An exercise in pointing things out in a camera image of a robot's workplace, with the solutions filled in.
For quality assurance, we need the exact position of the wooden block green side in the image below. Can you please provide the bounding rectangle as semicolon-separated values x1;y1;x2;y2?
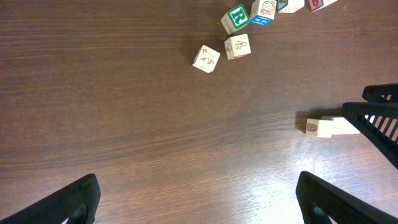
192;45;220;73

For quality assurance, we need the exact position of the green R letter block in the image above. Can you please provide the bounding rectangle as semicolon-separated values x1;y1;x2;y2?
221;4;250;35

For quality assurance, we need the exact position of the wooden block yellow side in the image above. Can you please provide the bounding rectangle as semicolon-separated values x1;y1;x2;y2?
305;118;333;138

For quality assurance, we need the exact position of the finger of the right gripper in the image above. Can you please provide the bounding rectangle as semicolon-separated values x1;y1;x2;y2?
362;83;397;103
342;102;397;169

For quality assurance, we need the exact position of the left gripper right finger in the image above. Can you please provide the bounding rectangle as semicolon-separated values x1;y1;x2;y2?
296;171;397;224

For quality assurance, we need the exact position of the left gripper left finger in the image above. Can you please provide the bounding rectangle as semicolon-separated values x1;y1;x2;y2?
1;174;101;224

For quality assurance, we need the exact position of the wooden block red edge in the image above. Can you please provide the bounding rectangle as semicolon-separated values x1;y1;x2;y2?
321;116;360;135

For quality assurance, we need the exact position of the plain wooden block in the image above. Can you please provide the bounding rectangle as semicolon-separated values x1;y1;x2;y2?
308;0;337;12

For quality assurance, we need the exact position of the wooden block blue side snail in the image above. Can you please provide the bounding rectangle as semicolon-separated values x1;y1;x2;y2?
250;0;277;26

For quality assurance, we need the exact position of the wooden block red side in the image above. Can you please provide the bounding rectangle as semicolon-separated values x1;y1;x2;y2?
224;34;251;60

